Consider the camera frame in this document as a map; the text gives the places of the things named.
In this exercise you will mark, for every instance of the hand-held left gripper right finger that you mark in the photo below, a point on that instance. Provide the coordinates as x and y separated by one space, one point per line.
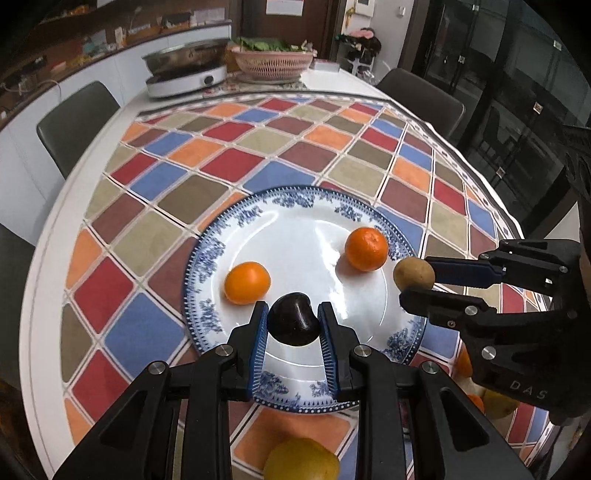
328 350

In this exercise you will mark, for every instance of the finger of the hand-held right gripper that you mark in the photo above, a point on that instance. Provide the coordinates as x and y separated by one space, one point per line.
434 304
461 271

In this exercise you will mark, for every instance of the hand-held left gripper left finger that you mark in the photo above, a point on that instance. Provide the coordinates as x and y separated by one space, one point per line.
258 350

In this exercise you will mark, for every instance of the brown kiwi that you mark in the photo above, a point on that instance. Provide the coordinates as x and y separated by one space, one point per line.
413 273

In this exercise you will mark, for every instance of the dark purple plum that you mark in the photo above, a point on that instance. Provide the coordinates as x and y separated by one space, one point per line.
295 321

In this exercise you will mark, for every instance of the blue and white plate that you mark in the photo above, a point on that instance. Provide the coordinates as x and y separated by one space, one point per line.
300 240

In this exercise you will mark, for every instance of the yellow green fruit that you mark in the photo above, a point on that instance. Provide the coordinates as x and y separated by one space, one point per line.
501 406

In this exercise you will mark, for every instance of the orange mandarin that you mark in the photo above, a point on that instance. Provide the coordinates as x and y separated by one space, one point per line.
247 282
366 249
476 402
463 362

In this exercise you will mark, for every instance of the yellow pear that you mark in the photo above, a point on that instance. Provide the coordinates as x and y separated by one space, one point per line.
300 461

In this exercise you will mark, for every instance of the grey dining chair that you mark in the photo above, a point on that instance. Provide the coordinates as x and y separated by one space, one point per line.
422 99
14 300
78 124

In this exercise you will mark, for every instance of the glass door cabinet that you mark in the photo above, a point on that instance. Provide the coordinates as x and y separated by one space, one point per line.
508 92

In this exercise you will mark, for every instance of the colourful checkered tablecloth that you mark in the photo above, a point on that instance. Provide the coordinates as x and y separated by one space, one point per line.
286 138

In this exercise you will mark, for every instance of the small flat box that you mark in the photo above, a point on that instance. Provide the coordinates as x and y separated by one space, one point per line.
324 65

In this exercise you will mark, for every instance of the patterned placemat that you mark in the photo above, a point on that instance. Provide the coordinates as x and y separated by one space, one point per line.
272 83

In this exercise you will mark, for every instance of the white induction cooker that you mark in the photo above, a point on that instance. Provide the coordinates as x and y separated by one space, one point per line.
184 85

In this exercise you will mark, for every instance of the pink plastic basket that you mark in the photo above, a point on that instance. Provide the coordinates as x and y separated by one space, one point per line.
272 62

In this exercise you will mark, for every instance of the white sideboard cabinet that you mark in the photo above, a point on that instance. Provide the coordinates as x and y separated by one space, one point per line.
27 175

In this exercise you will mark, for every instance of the brown wooden door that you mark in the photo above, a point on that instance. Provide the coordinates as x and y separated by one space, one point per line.
295 32

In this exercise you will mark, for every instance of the green leafy vegetables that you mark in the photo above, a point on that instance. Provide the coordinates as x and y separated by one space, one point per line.
263 45

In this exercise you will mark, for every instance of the steel pan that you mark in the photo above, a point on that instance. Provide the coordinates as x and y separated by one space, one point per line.
184 57

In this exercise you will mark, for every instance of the white paper notice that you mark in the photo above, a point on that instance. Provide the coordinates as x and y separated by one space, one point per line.
288 5

